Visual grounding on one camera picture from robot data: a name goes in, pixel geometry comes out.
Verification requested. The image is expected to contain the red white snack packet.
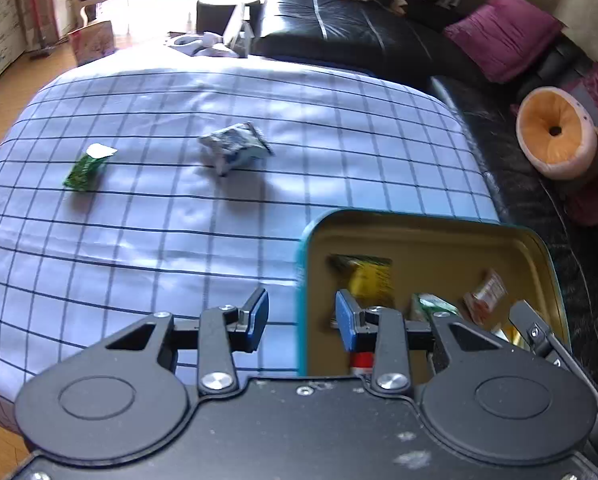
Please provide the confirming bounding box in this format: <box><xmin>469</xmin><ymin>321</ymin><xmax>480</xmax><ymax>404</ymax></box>
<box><xmin>463</xmin><ymin>269</ymin><xmax>508</xmax><ymax>323</ymax></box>

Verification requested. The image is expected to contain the red stick vacuum cleaner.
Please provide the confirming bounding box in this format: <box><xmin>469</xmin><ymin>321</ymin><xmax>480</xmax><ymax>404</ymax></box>
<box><xmin>26</xmin><ymin>0</ymin><xmax>57</xmax><ymax>58</ymax></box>

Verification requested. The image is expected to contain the gold silver snack packet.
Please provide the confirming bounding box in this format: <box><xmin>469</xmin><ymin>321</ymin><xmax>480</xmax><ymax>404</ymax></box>
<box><xmin>491</xmin><ymin>322</ymin><xmax>522</xmax><ymax>348</ymax></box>

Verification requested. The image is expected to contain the plain magenta pillow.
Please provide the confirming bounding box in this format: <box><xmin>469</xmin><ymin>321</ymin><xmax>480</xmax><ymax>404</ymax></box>
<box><xmin>443</xmin><ymin>0</ymin><xmax>567</xmax><ymax>85</ymax></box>

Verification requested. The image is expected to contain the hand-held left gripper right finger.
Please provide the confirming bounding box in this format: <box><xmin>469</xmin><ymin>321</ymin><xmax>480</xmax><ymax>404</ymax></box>
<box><xmin>334</xmin><ymin>289</ymin><xmax>512</xmax><ymax>395</ymax></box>

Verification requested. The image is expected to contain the light green snack packet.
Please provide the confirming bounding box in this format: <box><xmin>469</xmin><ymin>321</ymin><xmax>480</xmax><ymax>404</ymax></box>
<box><xmin>410</xmin><ymin>292</ymin><xmax>462</xmax><ymax>326</ymax></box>

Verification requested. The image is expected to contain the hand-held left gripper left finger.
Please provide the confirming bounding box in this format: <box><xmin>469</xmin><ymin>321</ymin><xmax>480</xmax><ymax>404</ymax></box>
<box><xmin>99</xmin><ymin>287</ymin><xmax>270</xmax><ymax>395</ymax></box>

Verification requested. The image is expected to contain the black leather sofa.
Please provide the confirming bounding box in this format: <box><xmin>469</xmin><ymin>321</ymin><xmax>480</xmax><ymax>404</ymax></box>
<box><xmin>249</xmin><ymin>0</ymin><xmax>598</xmax><ymax>396</ymax></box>

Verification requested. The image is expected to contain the donut plush cushion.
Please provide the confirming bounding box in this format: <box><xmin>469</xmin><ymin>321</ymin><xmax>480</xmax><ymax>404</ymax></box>
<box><xmin>515</xmin><ymin>86</ymin><xmax>598</xmax><ymax>182</ymax></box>

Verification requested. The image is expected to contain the white blue snack packet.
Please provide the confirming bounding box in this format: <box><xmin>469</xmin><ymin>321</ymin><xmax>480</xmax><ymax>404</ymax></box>
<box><xmin>199</xmin><ymin>122</ymin><xmax>274</xmax><ymax>177</ymax></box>

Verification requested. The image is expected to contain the white slipper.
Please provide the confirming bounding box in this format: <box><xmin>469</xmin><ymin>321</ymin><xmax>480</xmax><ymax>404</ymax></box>
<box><xmin>169</xmin><ymin>32</ymin><xmax>207</xmax><ymax>57</ymax></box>
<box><xmin>204</xmin><ymin>40</ymin><xmax>240</xmax><ymax>59</ymax></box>

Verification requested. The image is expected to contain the black ottoman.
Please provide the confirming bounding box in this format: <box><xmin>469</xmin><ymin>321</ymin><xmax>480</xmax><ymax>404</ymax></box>
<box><xmin>196</xmin><ymin>0</ymin><xmax>262</xmax><ymax>36</ymax></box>

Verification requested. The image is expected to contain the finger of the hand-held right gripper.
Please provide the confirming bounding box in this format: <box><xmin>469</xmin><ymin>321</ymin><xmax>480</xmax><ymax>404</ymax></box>
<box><xmin>508</xmin><ymin>299</ymin><xmax>598</xmax><ymax>427</ymax></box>

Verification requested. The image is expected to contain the yellow snack packet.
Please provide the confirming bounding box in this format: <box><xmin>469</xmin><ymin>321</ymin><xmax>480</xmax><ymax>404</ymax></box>
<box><xmin>327</xmin><ymin>254</ymin><xmax>394</xmax><ymax>313</ymax></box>

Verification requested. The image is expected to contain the white open bag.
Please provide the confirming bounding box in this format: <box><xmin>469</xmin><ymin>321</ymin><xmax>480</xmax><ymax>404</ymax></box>
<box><xmin>224</xmin><ymin>2</ymin><xmax>256</xmax><ymax>58</ymax></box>

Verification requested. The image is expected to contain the gold tin tray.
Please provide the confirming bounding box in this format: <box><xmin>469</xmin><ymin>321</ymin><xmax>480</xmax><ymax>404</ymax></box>
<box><xmin>295</xmin><ymin>208</ymin><xmax>572</xmax><ymax>378</ymax></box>

